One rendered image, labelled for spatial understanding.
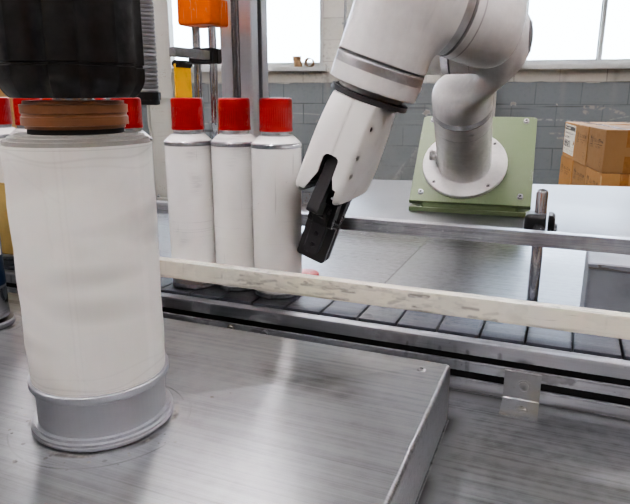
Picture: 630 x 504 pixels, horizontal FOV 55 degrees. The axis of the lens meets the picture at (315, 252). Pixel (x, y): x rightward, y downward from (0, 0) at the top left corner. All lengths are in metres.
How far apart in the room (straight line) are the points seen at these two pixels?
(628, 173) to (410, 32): 3.45
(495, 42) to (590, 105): 5.60
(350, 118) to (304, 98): 5.65
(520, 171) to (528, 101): 4.66
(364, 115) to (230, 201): 0.18
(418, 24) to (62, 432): 0.41
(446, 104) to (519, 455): 0.86
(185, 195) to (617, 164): 3.43
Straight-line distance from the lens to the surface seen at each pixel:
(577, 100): 6.15
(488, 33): 0.58
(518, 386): 0.56
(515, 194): 1.40
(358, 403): 0.43
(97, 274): 0.36
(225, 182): 0.64
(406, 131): 6.06
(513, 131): 1.51
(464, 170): 1.36
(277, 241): 0.62
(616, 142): 3.90
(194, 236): 0.66
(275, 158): 0.60
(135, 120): 0.71
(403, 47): 0.54
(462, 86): 1.23
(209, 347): 0.53
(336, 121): 0.55
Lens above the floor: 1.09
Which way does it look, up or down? 15 degrees down
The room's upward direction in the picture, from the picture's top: straight up
